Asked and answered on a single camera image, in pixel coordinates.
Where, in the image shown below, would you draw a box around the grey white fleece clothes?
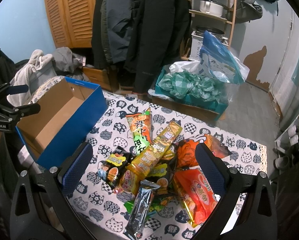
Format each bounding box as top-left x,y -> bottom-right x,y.
7,47 -> 89,107

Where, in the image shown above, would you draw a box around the blue cardboard shoe box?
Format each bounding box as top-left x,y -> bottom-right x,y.
17,77 -> 107,169

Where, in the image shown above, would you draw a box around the wooden louvered door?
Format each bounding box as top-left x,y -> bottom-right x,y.
44,0 -> 96,48

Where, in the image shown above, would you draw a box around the wooden shelf rack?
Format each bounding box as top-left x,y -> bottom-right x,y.
181,0 -> 238,61

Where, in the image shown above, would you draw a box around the silver foil snack packet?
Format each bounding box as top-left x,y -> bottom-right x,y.
124,180 -> 160,240

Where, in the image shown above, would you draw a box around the long yellow snack pack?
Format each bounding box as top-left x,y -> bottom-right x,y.
127,121 -> 183,180

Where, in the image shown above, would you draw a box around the shoe rack with shoes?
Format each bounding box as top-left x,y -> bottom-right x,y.
273,114 -> 299,174

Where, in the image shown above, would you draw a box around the cat pattern tablecloth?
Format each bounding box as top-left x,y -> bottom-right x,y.
69,93 -> 267,239

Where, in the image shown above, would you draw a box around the dark orange snack bag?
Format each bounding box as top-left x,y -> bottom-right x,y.
176,134 -> 232,168

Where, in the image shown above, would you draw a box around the green checkered cloth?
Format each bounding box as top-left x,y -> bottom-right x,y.
158,72 -> 226,102

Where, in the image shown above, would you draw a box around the orange green rice cracker bag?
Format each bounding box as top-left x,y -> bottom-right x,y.
126,107 -> 152,155

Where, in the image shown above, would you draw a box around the red orange snack bag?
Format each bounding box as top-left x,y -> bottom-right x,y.
172,169 -> 218,227

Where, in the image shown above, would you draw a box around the black yellow noodle snack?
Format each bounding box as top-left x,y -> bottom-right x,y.
96,146 -> 135,189

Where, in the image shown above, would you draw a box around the green snack bag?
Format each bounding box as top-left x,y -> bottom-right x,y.
124,196 -> 174,217

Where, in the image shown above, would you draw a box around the grey hanging jacket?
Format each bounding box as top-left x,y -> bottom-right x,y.
101,0 -> 132,63

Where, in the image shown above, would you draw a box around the blue plastic bag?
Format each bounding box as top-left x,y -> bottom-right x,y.
200,31 -> 249,85

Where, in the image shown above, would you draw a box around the white cooking pot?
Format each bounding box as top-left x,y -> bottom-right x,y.
200,0 -> 231,17

